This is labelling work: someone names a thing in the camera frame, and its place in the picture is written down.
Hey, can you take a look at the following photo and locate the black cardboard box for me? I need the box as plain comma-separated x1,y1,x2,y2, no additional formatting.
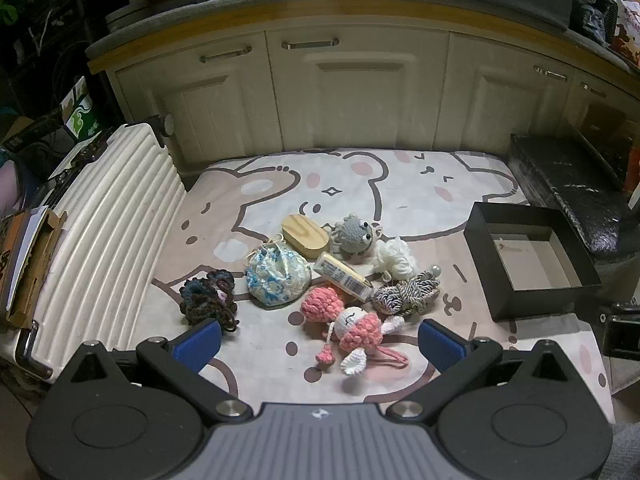
464,201,602,322

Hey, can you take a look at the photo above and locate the dark crochet yarn piece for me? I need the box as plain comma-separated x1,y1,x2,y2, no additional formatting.
180,270,240,333

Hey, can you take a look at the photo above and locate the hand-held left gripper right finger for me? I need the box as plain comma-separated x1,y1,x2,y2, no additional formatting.
387,319,587,423

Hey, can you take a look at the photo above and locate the grey crochet toy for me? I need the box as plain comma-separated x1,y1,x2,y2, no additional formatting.
330,214,383,261

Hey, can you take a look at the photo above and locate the white yarn ball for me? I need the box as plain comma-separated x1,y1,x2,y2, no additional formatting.
374,239,417,281

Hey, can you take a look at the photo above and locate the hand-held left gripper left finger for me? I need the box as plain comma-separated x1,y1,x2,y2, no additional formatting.
52,319,253,425

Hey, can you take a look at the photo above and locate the grey countertop with wooden edge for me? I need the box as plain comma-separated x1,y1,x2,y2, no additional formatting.
85,0,640,78

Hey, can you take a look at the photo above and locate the red and white package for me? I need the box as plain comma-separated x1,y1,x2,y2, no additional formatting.
612,0,640,68

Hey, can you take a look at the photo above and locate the white ribbed suitcase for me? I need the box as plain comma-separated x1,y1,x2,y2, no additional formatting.
0,122,188,381

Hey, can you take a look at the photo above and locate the printed bear blanket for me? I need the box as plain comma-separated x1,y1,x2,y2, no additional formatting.
112,147,616,423

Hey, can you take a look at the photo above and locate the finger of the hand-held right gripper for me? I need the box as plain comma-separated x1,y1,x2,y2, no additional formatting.
599,302,640,357

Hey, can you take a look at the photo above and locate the red box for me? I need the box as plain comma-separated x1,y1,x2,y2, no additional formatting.
624,142,640,196

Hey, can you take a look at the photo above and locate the oval wooden block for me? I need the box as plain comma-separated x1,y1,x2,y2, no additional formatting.
281,214,332,261

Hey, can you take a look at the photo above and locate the black wrapped cushion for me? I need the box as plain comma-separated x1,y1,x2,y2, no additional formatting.
509,132,631,261

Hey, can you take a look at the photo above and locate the dark grey figurine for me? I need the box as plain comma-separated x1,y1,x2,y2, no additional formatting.
570,0,621,46

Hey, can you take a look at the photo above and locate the green and white carton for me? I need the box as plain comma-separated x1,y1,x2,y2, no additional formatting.
60,76,108,142

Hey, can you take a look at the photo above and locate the cream cabinet door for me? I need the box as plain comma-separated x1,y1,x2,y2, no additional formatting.
570,72,636,136
112,32,273,173
434,31,576,157
266,26,449,153

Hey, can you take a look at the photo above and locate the cream tube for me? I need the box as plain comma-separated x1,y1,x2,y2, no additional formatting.
314,252,373,303

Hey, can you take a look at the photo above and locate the blue floral drawstring pouch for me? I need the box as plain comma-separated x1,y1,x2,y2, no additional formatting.
245,240,312,308

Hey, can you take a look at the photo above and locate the pink crochet doll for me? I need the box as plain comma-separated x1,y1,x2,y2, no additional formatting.
300,284,408,378

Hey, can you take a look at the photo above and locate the flat brown cardboard box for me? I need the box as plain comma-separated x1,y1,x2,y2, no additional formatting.
0,207,68,328

